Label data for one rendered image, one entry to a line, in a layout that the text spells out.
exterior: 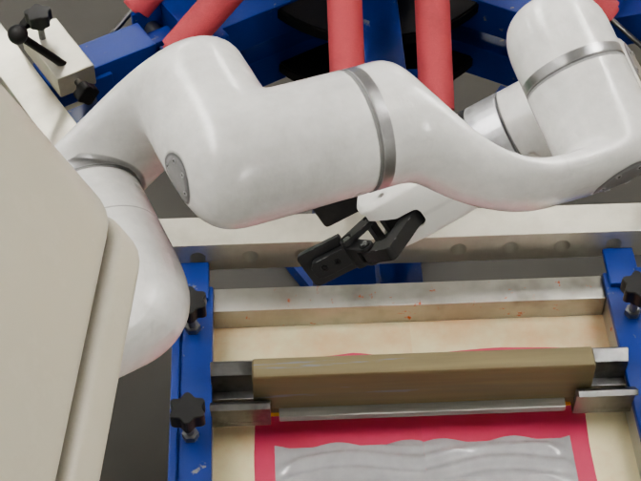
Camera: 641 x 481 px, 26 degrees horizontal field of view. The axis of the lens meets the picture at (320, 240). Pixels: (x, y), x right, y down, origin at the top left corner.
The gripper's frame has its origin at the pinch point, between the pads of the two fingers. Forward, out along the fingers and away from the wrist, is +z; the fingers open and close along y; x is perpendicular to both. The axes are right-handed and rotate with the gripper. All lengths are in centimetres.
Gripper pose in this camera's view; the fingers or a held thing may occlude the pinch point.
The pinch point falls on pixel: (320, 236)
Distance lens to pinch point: 114.0
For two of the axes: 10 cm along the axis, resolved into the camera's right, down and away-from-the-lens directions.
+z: -8.4, 4.3, 3.4
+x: 5.4, 7.4, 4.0
